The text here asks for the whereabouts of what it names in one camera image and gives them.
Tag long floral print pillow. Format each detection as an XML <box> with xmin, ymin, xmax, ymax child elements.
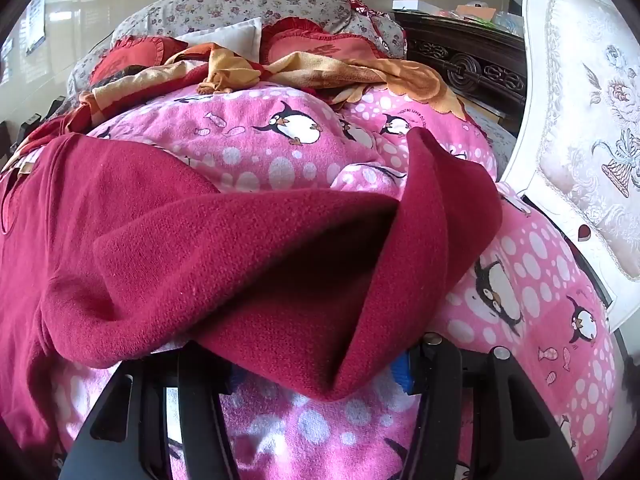
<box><xmin>111</xmin><ymin>0</ymin><xmax>407</xmax><ymax>60</ymax></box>

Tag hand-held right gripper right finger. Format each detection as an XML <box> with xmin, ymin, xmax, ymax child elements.
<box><xmin>392</xmin><ymin>335</ymin><xmax>583</xmax><ymax>480</ymax></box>

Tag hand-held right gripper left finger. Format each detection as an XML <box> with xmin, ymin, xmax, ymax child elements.
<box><xmin>60</xmin><ymin>350</ymin><xmax>242</xmax><ymax>480</ymax></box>

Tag short floral print pillow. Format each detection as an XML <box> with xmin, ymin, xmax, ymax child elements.
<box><xmin>67</xmin><ymin>52</ymin><xmax>115</xmax><ymax>96</ymax></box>

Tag blue and white wall poster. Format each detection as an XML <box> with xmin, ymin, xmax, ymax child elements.
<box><xmin>24</xmin><ymin>0</ymin><xmax>49</xmax><ymax>57</ymax></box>

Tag pink penguin print blanket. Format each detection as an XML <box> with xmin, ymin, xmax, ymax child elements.
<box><xmin>50</xmin><ymin>85</ymin><xmax>632</xmax><ymax>480</ymax></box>

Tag red heart-shaped pillow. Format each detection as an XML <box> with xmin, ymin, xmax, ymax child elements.
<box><xmin>90</xmin><ymin>35</ymin><xmax>168</xmax><ymax>86</ymax></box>
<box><xmin>261</xmin><ymin>16</ymin><xmax>398</xmax><ymax>68</ymax></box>

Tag white flat box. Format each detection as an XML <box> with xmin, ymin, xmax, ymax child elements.
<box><xmin>392</xmin><ymin>0</ymin><xmax>442</xmax><ymax>14</ymax></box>

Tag white pillow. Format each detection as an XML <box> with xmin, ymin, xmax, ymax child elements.
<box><xmin>175</xmin><ymin>16</ymin><xmax>264</xmax><ymax>58</ymax></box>

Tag dark carved headboard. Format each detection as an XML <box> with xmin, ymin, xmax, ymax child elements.
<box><xmin>394</xmin><ymin>9</ymin><xmax>529</xmax><ymax>122</ymax></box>

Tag orange cardboard packet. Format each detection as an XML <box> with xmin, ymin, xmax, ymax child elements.
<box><xmin>452</xmin><ymin>3</ymin><xmax>497</xmax><ymax>24</ymax></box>

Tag dark red fleece garment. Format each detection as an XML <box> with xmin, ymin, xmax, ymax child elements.
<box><xmin>0</xmin><ymin>127</ymin><xmax>503</xmax><ymax>463</ymax></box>

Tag red and orange patterned blanket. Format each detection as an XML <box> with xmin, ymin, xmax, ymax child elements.
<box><xmin>0</xmin><ymin>42</ymin><xmax>468</xmax><ymax>173</ymax></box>

